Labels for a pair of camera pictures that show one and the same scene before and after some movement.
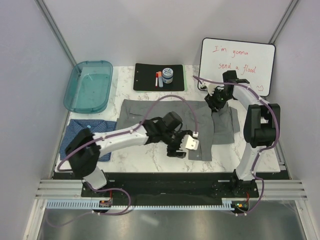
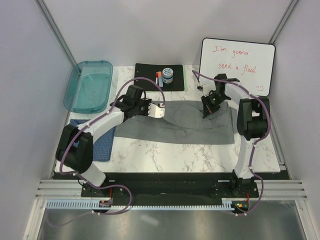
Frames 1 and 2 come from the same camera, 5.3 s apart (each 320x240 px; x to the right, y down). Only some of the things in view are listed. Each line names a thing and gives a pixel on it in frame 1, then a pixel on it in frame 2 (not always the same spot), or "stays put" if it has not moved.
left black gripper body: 173,140 -> 142,107
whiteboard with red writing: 254,61 stays put
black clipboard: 145,77 stays put
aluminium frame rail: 266,189 stays put
